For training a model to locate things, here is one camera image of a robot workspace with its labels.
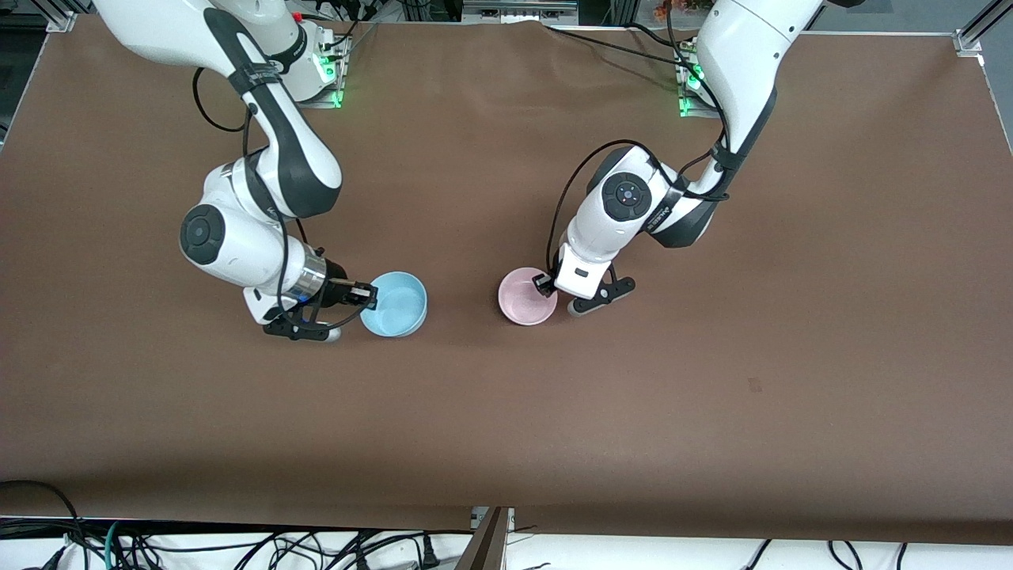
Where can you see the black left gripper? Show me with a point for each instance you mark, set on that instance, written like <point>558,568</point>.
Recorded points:
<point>544,284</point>

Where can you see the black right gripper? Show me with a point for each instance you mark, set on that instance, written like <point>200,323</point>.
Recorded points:
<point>335,290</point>

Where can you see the pink bowl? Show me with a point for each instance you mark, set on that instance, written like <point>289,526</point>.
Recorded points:
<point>522,301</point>

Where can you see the blue bowl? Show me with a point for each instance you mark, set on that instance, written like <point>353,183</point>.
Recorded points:
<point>400,309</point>

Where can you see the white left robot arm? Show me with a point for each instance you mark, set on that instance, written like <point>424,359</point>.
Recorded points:
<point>633,206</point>

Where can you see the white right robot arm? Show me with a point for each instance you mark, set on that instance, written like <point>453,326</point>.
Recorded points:
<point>237,237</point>

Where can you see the brown table cover sheet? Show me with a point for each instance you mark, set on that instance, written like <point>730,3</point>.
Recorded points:
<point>506,396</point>

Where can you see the black power plug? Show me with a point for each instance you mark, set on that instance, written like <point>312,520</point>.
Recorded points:
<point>430,552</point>

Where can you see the aluminium profile bar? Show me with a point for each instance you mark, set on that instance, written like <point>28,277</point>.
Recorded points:
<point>487,546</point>

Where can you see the grey metal box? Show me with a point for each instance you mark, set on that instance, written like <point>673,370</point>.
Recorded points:
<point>518,12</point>

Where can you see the orange object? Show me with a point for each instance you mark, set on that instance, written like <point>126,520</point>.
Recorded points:
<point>665,9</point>

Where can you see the aluminium corner profile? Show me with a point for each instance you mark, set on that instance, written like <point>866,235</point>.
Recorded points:
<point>969,41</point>
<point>62,20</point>

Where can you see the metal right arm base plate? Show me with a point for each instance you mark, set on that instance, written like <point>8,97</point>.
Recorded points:
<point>336,79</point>

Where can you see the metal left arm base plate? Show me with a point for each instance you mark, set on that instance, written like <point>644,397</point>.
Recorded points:
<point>688,111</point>

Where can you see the small metal bracket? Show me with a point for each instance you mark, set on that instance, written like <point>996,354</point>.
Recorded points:
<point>479,516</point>

